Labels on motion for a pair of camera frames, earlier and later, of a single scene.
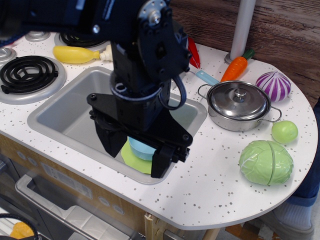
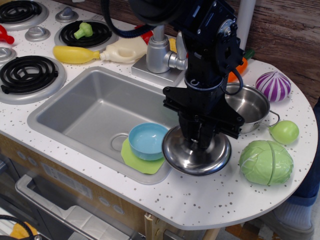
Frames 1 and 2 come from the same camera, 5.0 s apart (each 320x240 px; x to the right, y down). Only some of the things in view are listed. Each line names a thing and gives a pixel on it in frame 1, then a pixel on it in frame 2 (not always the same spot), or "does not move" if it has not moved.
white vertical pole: [243, 28] does not move
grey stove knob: [35, 36] does not move
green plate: [134, 162] does not move
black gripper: [149, 121] -> [209, 106]
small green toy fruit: [284, 131] does not move
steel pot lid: [238, 101] -> [182, 153]
